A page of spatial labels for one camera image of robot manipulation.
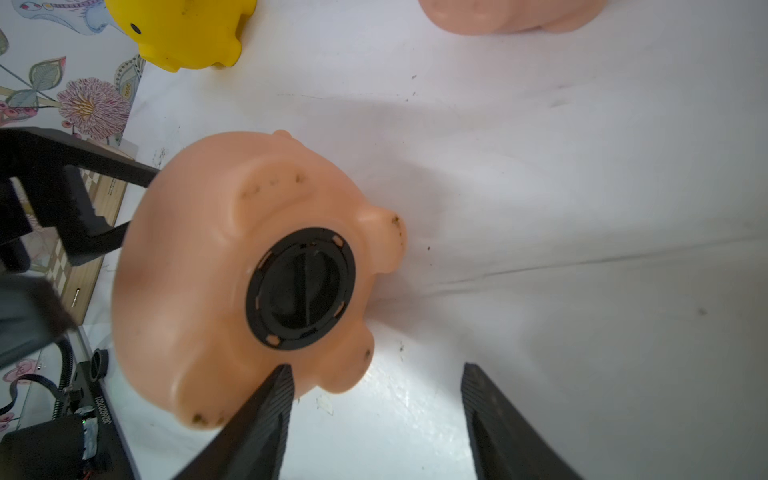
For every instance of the wooden checker board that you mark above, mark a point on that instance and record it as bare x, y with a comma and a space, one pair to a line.
69, 254

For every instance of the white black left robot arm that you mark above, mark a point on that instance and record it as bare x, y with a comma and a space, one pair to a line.
81, 440

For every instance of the black piggy bank stopper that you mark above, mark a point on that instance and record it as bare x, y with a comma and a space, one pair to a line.
300, 289

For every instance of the pink piggy bank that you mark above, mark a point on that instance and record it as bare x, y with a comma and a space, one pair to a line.
485, 17
201, 228

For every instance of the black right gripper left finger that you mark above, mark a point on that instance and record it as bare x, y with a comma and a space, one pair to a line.
253, 443

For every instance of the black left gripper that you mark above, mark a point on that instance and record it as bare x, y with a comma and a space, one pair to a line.
32, 315

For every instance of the yellow piggy bank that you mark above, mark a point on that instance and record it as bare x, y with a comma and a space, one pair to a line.
184, 34

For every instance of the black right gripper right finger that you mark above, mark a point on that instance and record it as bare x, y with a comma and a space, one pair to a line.
504, 445

